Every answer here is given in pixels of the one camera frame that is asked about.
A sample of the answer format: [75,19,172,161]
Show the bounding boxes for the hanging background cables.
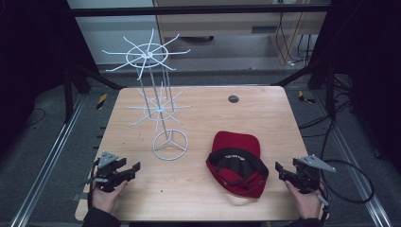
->
[274,11,314,67]

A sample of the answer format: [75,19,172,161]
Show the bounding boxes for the red baseball cap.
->
[205,131,270,200]

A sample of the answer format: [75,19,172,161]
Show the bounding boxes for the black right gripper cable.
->
[319,159,375,205]

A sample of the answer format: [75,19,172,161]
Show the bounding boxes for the grey cable plug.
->
[316,193,331,208]

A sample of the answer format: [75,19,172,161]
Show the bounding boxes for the white cabinet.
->
[67,0,163,65]

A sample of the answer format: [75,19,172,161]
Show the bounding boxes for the black frame leg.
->
[61,61,126,125]
[271,61,338,121]

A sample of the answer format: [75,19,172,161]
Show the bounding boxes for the person's left hand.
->
[91,180,129,216]

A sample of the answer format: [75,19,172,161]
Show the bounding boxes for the wooden cabinet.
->
[153,0,329,66]

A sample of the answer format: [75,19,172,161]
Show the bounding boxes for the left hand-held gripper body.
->
[93,150,127,193]

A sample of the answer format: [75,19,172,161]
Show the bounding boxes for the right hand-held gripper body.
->
[294,154,337,194]

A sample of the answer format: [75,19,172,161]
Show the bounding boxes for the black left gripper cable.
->
[88,159,99,210]

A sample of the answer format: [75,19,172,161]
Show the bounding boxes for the person's right hand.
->
[284,181,325,220]

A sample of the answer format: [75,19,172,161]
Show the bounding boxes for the aluminium floor rail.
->
[9,94,87,227]
[315,90,394,227]

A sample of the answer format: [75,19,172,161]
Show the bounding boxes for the black curtain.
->
[0,0,99,155]
[310,0,401,173]

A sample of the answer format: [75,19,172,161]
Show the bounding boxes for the white wire display rack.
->
[101,27,194,162]

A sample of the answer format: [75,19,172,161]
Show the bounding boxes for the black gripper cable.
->
[319,159,375,205]
[88,159,99,210]

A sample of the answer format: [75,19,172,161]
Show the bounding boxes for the black floor cable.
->
[22,107,47,128]

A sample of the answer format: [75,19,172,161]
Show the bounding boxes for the yellow black hazard tape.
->
[96,93,109,111]
[297,90,317,105]

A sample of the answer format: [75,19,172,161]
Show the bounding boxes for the black floor cables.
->
[297,75,358,140]

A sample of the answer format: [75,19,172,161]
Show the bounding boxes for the black frame crossbar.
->
[67,4,333,18]

